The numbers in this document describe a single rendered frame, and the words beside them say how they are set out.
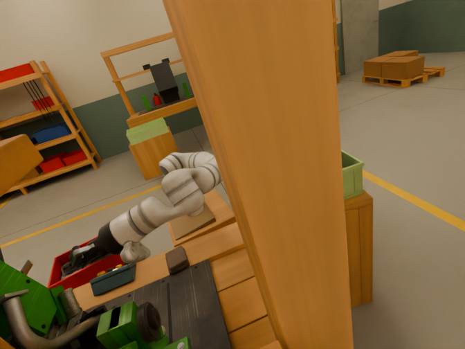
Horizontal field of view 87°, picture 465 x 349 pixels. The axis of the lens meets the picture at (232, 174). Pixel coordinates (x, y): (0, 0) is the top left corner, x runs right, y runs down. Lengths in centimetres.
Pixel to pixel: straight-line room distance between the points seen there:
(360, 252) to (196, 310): 94
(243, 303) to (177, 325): 20
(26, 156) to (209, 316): 64
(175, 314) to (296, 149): 76
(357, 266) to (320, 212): 135
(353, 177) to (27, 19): 615
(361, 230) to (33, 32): 622
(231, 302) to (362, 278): 98
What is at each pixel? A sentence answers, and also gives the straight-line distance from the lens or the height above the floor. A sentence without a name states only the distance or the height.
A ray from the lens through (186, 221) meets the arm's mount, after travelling 126.
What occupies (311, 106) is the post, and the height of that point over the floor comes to 152.
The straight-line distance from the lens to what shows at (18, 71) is 596.
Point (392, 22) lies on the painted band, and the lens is 866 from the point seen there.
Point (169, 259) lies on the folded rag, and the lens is 101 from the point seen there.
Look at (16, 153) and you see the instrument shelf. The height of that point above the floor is 153.
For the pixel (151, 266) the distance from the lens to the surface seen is 108.
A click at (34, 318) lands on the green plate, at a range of 86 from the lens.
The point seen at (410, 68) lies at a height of 32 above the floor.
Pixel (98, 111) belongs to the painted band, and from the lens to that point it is 626.
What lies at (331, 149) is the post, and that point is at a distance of 20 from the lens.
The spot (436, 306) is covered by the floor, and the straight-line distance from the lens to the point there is 194.
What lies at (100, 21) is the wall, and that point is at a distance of 618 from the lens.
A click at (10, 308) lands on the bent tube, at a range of 80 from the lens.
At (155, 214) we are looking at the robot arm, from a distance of 56.
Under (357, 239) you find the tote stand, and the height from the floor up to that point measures 56.
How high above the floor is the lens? 157
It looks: 28 degrees down
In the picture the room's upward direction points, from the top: 17 degrees counter-clockwise
